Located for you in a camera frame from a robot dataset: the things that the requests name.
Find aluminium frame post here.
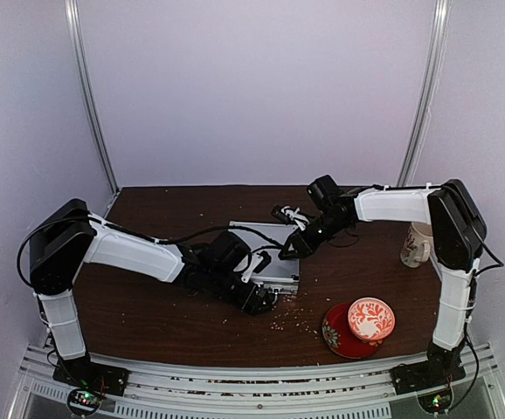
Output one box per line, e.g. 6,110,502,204
397,0,451,187
64,0,121,196

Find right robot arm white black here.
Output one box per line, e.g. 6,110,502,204
272,175,489,386

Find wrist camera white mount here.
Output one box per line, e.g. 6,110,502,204
271,205,314,231
240,250,272,283

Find orange white patterned bowl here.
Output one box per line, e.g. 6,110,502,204
347,297,396,342

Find left aluminium frame post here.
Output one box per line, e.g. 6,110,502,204
64,0,121,196

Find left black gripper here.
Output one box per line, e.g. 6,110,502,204
206,266,273,317

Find front aluminium rail base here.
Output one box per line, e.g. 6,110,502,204
5,344,505,418

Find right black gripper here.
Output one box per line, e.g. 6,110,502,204
279,211,349,259

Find aluminium poker case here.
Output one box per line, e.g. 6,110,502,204
229,221,300,301

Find white patterned mug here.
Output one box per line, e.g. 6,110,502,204
400,223,433,268

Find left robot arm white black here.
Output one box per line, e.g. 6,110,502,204
16,199,277,388

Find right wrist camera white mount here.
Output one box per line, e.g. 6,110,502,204
271,205,314,231

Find red floral plate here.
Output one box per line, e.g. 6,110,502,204
322,302,384,360

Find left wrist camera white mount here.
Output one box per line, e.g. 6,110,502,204
240,250,272,283

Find right aluminium frame post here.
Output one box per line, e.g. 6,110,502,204
397,0,451,187

